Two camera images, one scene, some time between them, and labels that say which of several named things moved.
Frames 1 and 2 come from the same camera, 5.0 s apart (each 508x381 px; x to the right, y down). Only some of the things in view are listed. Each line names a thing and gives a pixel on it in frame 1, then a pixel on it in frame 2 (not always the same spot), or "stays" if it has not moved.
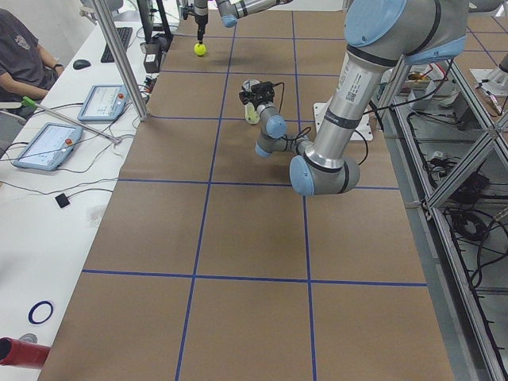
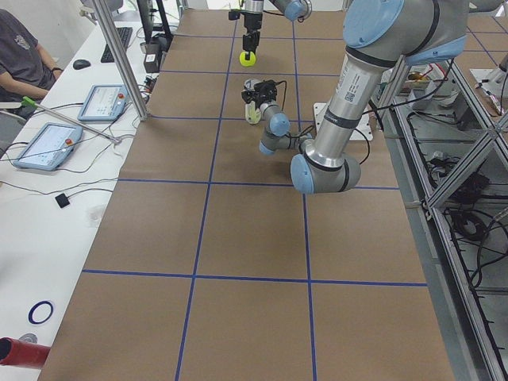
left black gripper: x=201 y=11 -> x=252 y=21
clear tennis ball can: x=251 y=115 stays
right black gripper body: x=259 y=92 stays
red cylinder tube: x=19 y=353 stays
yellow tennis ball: x=200 y=50 -> x=242 y=57
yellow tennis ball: x=252 y=115 stays
